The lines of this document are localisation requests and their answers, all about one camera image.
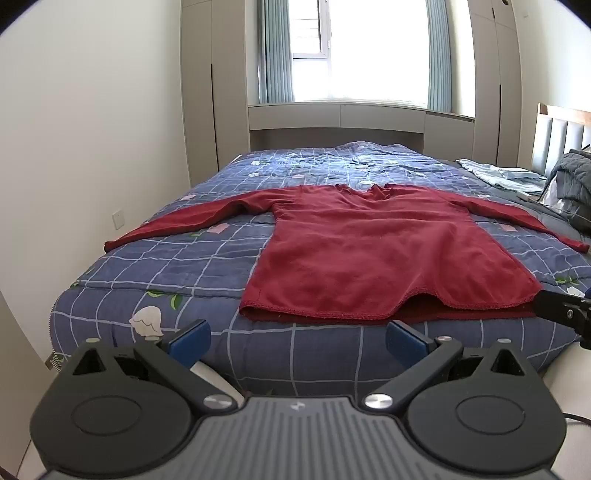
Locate red long-sleeve shirt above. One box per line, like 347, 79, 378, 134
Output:
104, 183, 591, 321

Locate tall beige wardrobe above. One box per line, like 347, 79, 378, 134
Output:
468, 0, 525, 167
179, 0, 259, 188

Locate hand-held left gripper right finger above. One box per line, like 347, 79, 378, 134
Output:
363, 320, 532, 411

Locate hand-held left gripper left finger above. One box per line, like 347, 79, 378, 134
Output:
69, 319, 238, 413

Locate blue curtain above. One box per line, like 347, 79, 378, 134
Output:
261, 0, 295, 104
425, 0, 453, 113

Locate light blue folded cloth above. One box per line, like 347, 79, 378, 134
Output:
456, 158, 548, 193

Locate wooden padded headboard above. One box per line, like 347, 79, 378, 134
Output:
531, 102, 591, 178

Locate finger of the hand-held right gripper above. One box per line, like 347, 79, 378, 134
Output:
534, 285, 591, 335

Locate window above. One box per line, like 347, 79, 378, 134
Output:
288, 0, 432, 104

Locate beige window cabinet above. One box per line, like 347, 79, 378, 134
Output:
247, 102, 476, 160

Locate grey quilted jacket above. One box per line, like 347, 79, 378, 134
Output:
542, 148, 591, 232

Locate blue plaid floral quilt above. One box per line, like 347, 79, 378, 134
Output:
50, 142, 591, 398

